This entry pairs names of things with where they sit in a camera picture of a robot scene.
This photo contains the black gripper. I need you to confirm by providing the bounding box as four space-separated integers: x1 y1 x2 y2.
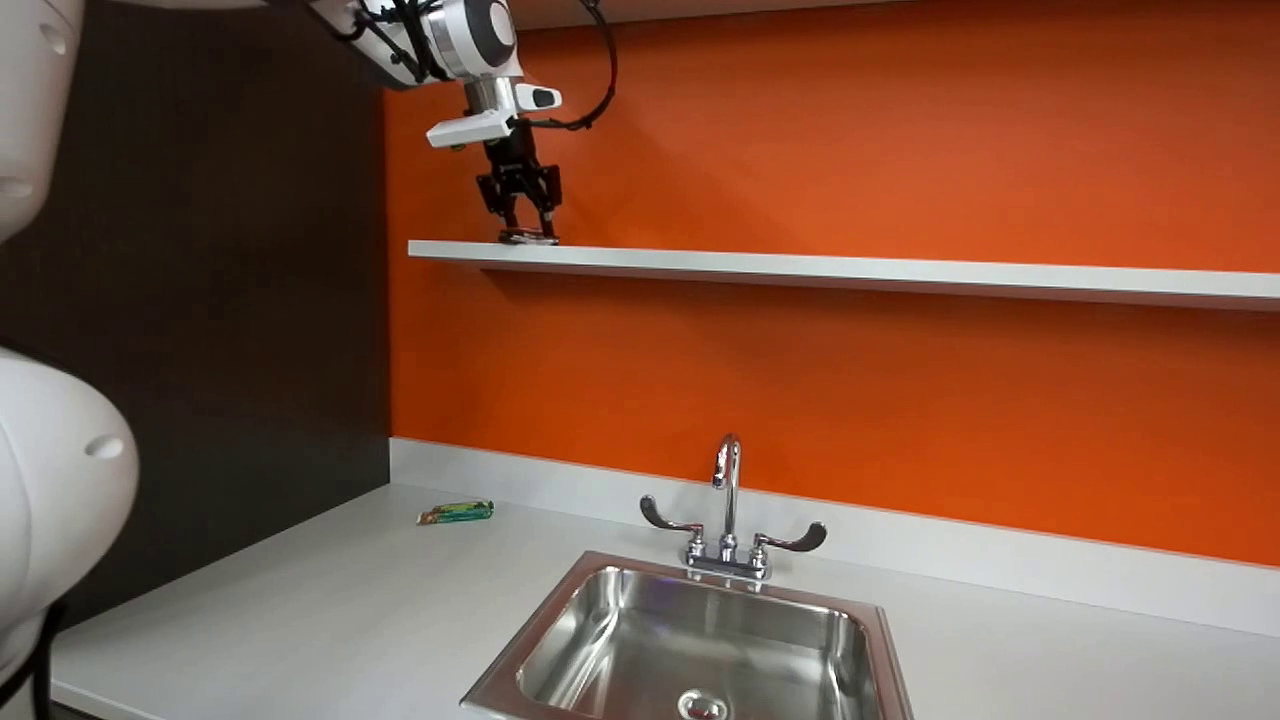
473 114 568 248

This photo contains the dark wood cabinet panel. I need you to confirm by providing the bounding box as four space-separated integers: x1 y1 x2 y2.
0 0 395 630

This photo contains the green candy packet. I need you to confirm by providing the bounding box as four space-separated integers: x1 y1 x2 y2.
417 494 502 527

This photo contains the chrome faucet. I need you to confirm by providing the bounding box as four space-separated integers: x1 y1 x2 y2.
682 430 778 595

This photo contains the stainless steel sink basin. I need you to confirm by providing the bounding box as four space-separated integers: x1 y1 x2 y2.
457 548 920 720

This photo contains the round sink drain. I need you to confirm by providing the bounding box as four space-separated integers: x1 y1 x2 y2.
671 683 738 720

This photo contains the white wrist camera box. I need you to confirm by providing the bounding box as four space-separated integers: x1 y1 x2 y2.
424 80 568 152

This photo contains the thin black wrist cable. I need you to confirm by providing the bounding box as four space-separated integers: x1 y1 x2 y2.
531 0 626 136

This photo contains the black faucet lever handle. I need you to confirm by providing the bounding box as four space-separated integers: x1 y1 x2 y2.
636 491 707 539
753 520 831 555

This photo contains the thin white wall shelf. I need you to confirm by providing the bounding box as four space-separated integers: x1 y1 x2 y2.
406 237 1280 314

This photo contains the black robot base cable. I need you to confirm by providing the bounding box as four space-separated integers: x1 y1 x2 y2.
0 600 60 720

